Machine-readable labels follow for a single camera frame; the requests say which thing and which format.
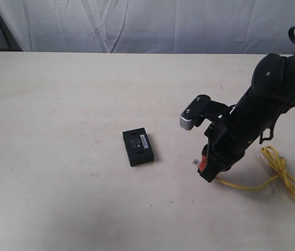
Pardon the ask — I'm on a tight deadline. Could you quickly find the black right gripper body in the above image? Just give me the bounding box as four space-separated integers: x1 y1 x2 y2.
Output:
197 104 278 183

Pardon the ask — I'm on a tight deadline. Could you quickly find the small black box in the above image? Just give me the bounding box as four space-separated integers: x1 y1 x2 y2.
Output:
122 128 154 167

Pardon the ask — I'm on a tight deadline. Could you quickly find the yellow cable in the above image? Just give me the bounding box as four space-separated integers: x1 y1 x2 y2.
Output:
192 146 295 202

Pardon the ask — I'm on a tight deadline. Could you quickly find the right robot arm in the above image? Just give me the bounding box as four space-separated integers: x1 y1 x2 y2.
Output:
198 53 295 182

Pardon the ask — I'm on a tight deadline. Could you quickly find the white backdrop curtain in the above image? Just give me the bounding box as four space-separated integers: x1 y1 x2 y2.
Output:
0 1 295 54

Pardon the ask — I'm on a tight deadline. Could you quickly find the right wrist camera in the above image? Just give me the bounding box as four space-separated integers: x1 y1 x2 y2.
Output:
180 95 229 131

